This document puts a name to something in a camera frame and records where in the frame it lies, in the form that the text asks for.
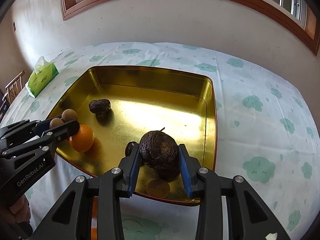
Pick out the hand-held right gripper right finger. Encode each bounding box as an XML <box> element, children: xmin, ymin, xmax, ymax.
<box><xmin>178</xmin><ymin>144</ymin><xmax>292</xmax><ymax>240</ymax></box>

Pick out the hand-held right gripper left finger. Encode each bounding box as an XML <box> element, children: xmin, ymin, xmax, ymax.
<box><xmin>32</xmin><ymin>144</ymin><xmax>140</xmax><ymax>240</ymax></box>

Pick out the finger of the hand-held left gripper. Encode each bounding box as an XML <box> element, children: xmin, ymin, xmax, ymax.
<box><xmin>0</xmin><ymin>117</ymin><xmax>63</xmax><ymax>142</ymax></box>
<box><xmin>0</xmin><ymin>120</ymin><xmax>80</xmax><ymax>159</ymax></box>

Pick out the small brown round fruit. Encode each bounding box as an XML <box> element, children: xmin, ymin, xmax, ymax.
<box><xmin>49</xmin><ymin>118</ymin><xmax>65</xmax><ymax>130</ymax></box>
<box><xmin>61</xmin><ymin>109</ymin><xmax>78</xmax><ymax>125</ymax></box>
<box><xmin>147</xmin><ymin>178</ymin><xmax>171</xmax><ymax>197</ymax></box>

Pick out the smooth dark purple fruit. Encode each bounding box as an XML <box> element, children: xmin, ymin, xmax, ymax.
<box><xmin>125</xmin><ymin>141</ymin><xmax>137</xmax><ymax>157</ymax></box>

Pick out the large wrinkled dark fruit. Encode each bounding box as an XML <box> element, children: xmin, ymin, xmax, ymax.
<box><xmin>139</xmin><ymin>127</ymin><xmax>179</xmax><ymax>169</ymax></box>

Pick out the small wrinkled dark fruit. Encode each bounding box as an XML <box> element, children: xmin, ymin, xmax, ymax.
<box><xmin>89</xmin><ymin>99</ymin><xmax>111</xmax><ymax>118</ymax></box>

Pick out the red and gold tin box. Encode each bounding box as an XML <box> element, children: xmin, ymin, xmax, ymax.
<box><xmin>46</xmin><ymin>66</ymin><xmax>217</xmax><ymax>207</ymax></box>

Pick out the person's left hand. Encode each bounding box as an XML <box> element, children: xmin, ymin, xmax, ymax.
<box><xmin>9</xmin><ymin>195</ymin><xmax>32</xmax><ymax>225</ymax></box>

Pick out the wooden chair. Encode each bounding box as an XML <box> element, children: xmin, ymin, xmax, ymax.
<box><xmin>0</xmin><ymin>70</ymin><xmax>26</xmax><ymax>120</ymax></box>

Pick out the green tissue pack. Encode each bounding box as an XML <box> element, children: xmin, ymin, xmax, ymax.
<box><xmin>25</xmin><ymin>56</ymin><xmax>59</xmax><ymax>98</ymax></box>

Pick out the white cloud print tablecloth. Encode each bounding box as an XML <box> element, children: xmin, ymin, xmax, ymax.
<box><xmin>0</xmin><ymin>42</ymin><xmax>320</xmax><ymax>240</ymax></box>

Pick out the brown wooden window frame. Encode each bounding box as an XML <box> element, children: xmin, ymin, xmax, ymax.
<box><xmin>59</xmin><ymin>0</ymin><xmax>317</xmax><ymax>55</ymax></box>

